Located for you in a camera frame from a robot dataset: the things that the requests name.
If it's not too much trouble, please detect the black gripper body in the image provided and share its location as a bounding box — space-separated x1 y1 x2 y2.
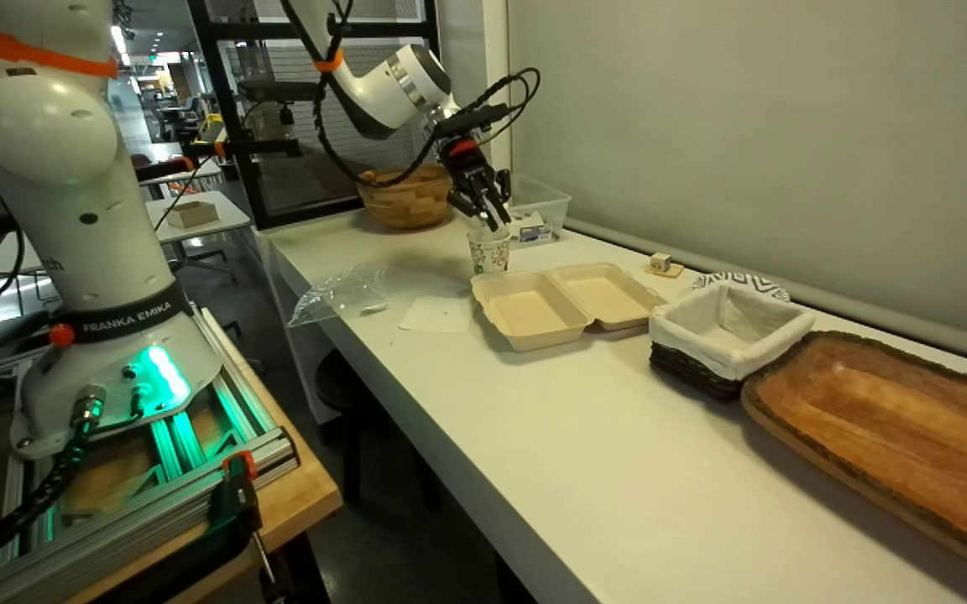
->
435 133 502 208

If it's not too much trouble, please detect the white plastic spoon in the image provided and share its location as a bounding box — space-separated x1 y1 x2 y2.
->
486 205 518 245

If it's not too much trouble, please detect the patterned paper cup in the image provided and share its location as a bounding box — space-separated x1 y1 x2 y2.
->
462 219 514 278

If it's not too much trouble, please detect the clear plastic container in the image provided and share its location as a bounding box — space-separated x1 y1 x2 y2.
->
459 175 575 247

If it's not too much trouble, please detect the blue and white packet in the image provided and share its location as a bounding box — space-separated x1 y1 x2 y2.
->
508 210 561 245

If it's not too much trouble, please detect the woven wooden bowl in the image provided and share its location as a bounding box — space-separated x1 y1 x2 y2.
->
351 164 462 235

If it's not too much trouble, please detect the white paper napkin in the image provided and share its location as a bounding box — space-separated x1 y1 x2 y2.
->
395 293 477 335

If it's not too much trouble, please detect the beige open clamshell container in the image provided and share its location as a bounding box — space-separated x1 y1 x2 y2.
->
471 257 669 351

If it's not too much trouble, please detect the clear plastic bag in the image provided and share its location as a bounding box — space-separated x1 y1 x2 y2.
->
286 260 409 333

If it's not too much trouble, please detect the small beige object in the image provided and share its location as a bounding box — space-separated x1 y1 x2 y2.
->
646 250 684 283

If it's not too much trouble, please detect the black and white patterned item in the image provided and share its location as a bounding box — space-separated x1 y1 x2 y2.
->
690 266 797 303

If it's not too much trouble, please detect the dark basket with white liner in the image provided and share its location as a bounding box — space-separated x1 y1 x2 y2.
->
646 278 820 403

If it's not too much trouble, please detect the white background table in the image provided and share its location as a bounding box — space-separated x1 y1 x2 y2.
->
144 185 254 247

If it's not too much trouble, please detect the small cardboard box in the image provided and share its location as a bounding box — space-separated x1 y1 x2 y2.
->
167 199 223 230

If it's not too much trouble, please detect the wooden robot mounting board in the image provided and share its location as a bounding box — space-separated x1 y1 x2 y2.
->
0 304 345 604

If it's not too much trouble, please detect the green and black clamp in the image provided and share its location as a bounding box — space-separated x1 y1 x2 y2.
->
206 448 286 589

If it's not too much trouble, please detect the large wooden tray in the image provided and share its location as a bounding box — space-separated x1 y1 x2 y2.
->
737 327 967 595

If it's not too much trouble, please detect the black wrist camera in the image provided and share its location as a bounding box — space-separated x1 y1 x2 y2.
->
425 100 514 142

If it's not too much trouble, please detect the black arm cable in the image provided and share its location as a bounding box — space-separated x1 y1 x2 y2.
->
277 0 543 191

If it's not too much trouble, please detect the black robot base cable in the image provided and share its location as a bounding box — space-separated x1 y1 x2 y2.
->
0 383 107 572

